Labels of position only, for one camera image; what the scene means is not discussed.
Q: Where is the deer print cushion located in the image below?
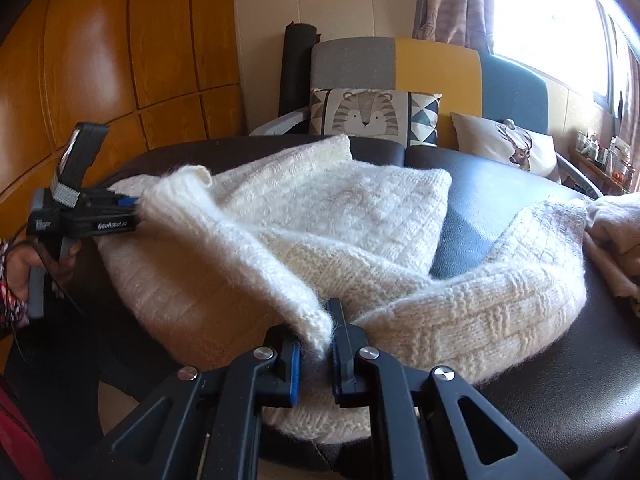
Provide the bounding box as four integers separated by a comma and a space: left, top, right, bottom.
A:
450, 111, 563, 183

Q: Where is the person's left hand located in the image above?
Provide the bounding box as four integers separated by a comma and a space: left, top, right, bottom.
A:
5, 242, 77, 303

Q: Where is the beige cloth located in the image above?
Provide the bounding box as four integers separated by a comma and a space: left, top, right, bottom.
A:
582, 192, 640, 306

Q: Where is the person's red clothing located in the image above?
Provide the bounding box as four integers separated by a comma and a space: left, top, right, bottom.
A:
0, 385, 53, 480

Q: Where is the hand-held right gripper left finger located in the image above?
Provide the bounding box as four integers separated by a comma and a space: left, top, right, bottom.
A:
57, 325, 302, 480

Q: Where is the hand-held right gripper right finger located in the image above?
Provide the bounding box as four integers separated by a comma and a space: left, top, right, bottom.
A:
325, 299, 571, 480

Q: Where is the window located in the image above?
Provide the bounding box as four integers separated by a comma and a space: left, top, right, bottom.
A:
487, 0, 640, 121

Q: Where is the patterned curtain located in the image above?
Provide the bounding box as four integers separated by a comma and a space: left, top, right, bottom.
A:
412, 0, 496, 56

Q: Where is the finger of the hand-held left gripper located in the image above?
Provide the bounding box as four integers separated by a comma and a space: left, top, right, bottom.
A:
82, 189, 141, 212

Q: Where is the black rolled mat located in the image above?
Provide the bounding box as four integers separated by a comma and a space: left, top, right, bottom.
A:
278, 22, 321, 118

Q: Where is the cluttered wooden shelf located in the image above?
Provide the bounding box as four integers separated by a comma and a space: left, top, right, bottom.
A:
570, 130, 640, 196

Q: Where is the black cable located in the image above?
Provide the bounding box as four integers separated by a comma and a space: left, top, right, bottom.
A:
7, 225, 88, 361

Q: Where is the wooden cabinet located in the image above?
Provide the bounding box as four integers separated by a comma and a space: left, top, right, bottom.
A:
0, 0, 248, 261

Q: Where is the black leather massage bed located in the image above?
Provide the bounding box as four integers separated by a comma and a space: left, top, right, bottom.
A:
5, 132, 640, 480

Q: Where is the tiger print cushion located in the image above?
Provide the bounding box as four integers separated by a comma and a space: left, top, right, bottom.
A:
308, 87, 443, 148

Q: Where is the white knit sweater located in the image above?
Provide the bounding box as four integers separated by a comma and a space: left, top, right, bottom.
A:
97, 134, 591, 443

